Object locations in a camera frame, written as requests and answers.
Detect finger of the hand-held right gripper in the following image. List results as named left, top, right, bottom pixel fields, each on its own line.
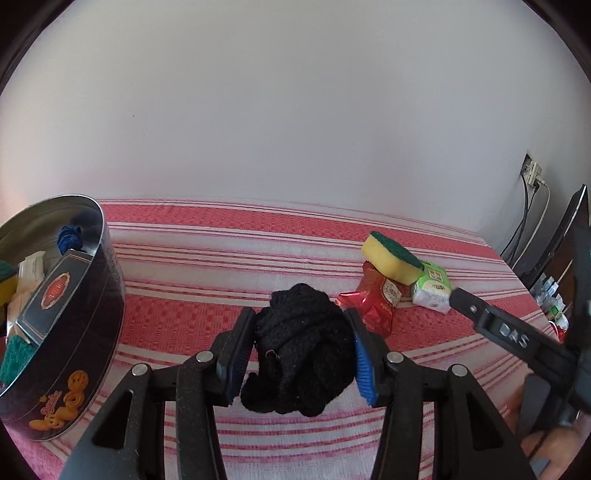
left=450, top=287, right=578, bottom=384
left=517, top=373, right=552, bottom=437

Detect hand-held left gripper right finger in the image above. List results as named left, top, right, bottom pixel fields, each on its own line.
left=344, top=308, right=536, bottom=480

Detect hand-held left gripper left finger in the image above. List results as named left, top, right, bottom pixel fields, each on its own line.
left=60, top=307, right=256, bottom=480

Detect black knit cloth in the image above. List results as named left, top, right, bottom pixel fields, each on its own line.
left=240, top=283, right=357, bottom=418

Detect round dark cookie tin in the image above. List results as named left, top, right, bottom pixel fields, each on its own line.
left=0, top=194, right=126, bottom=444

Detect blue yarn bundle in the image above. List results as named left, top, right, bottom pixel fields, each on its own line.
left=56, top=224, right=84, bottom=256

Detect yellow sponge with green pad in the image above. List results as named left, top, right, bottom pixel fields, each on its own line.
left=0, top=335, right=38, bottom=387
left=361, top=231, right=424, bottom=287

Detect white tissue packet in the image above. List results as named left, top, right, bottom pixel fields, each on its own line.
left=17, top=251, right=47, bottom=294

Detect person's right hand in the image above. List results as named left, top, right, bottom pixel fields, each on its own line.
left=531, top=415, right=591, bottom=480

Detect small bottles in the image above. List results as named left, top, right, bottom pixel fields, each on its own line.
left=530, top=274, right=570, bottom=334

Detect small shiny red snack packet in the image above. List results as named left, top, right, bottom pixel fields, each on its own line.
left=336, top=261, right=411, bottom=336

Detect green and white tissue pack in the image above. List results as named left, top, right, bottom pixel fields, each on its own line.
left=411, top=260, right=451, bottom=315

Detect dark chair back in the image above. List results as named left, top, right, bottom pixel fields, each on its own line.
left=515, top=185, right=590, bottom=292

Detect red striped tablecloth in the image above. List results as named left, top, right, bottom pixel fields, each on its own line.
left=0, top=198, right=570, bottom=480

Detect dark rectangular gift box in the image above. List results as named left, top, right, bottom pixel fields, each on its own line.
left=16, top=251, right=94, bottom=344

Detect yellow sponge with dark pad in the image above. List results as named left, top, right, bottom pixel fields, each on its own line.
left=0, top=260, right=19, bottom=306

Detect black cable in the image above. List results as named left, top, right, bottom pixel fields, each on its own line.
left=501, top=178, right=539, bottom=264

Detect white cable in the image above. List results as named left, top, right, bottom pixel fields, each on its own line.
left=517, top=182, right=551, bottom=265

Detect white wall socket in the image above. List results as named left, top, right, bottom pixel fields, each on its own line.
left=522, top=152, right=544, bottom=186

